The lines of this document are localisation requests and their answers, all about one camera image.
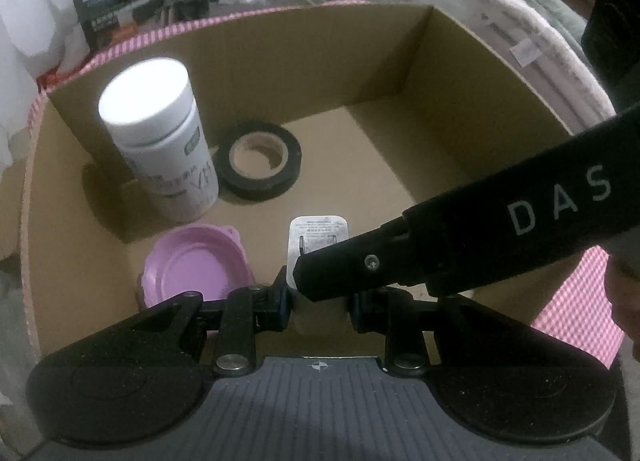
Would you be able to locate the white fluffy blanket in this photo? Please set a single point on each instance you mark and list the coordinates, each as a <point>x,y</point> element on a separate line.
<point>545,55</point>

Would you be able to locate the white power adapter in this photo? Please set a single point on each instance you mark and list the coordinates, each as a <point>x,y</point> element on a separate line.
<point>310,233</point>

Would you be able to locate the white plastic supplement bottle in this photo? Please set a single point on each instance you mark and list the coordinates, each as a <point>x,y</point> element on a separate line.
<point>151,113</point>

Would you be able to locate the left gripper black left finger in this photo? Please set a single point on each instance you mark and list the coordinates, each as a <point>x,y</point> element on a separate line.
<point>248,312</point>

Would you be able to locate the operator's right hand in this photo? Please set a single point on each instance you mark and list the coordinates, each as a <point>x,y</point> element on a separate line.
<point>622,291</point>

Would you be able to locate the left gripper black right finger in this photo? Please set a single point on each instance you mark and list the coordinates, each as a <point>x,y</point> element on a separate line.
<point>401,320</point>

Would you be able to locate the black electrical tape roll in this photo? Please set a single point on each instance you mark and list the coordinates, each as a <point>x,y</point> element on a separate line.
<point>258,161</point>

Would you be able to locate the brown cardboard box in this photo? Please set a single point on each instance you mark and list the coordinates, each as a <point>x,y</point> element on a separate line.
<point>392,105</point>

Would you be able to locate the grey green cushion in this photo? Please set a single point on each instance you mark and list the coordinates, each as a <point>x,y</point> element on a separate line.
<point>563,18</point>

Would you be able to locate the pink plastic lid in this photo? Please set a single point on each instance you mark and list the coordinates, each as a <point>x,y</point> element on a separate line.
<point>204,258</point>

